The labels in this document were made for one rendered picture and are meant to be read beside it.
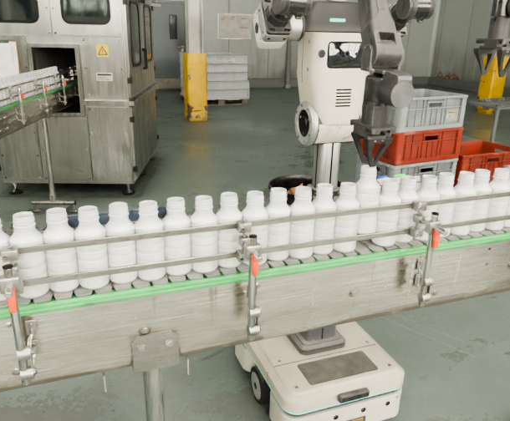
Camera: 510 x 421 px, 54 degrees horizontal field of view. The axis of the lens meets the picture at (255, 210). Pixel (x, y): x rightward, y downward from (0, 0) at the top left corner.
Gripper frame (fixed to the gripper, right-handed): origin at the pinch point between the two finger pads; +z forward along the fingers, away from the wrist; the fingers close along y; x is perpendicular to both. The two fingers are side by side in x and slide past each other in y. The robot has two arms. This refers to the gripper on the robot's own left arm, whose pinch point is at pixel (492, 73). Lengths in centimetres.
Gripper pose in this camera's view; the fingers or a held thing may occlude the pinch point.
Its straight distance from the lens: 160.3
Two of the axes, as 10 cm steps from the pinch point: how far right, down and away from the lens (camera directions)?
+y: -3.5, -3.2, 8.8
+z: -0.1, 9.4, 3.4
